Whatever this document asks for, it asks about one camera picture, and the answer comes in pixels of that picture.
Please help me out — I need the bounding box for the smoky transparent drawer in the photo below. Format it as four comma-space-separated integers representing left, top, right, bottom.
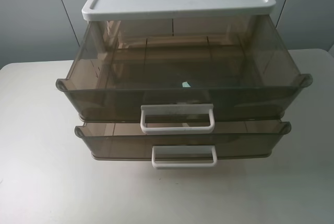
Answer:
56, 15, 313, 123
75, 120, 291, 169

